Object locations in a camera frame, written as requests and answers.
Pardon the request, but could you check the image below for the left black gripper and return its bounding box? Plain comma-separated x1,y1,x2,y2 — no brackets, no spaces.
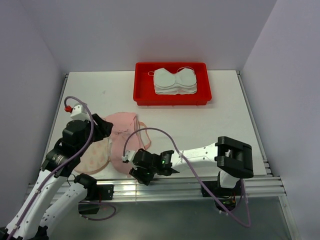
76,113,113,156

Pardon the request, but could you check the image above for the pink bra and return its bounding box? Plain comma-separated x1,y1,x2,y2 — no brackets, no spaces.
104,112,138,178

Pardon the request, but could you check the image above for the white bra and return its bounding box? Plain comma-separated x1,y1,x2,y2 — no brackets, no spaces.
147,66,198,95

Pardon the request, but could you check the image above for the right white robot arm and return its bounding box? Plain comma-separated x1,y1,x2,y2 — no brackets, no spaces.
122,136,254,198

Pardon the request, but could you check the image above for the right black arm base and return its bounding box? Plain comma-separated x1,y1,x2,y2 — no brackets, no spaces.
203,180,244,212

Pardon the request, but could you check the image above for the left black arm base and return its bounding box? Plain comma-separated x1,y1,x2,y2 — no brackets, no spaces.
78,184,117,222

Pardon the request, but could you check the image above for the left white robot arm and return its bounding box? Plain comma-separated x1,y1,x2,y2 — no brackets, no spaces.
0,114,113,240

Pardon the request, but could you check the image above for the red plastic tray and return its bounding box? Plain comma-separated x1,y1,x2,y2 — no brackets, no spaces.
133,62,212,106

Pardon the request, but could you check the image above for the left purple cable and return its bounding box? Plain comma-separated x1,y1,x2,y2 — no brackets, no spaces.
4,96,117,238

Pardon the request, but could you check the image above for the purple cable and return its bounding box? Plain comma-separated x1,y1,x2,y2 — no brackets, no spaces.
122,127,252,228
4,96,117,238

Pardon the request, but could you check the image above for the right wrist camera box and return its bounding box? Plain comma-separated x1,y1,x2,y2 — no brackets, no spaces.
121,150,136,164

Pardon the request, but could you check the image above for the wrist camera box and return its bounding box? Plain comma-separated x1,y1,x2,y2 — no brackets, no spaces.
64,103,90,121
121,150,136,164

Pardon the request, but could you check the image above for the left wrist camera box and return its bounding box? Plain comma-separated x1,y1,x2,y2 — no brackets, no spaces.
64,103,90,121

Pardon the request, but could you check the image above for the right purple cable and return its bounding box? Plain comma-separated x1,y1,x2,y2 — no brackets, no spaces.
122,127,252,228

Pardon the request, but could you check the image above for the aluminium frame rail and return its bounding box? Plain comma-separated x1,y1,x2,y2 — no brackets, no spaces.
22,71,301,240

